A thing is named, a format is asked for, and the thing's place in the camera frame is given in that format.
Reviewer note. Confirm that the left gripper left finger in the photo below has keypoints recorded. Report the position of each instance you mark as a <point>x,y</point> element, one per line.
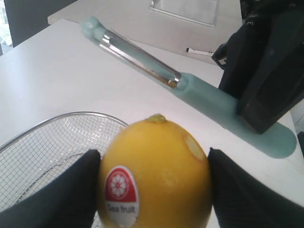
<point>69,201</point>

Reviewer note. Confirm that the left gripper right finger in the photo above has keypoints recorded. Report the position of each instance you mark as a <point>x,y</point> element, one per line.
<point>241,201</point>

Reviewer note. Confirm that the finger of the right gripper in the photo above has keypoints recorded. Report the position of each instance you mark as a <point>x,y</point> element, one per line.
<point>241,57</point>
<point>278,82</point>

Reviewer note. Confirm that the teal handled peeler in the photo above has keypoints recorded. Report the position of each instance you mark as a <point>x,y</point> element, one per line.
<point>277,142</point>

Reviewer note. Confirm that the yellow lemon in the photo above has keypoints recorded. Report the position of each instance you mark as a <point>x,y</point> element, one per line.
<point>154,174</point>

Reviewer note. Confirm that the metal wire mesh basket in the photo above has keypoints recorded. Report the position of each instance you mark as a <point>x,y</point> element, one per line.
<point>39,155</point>

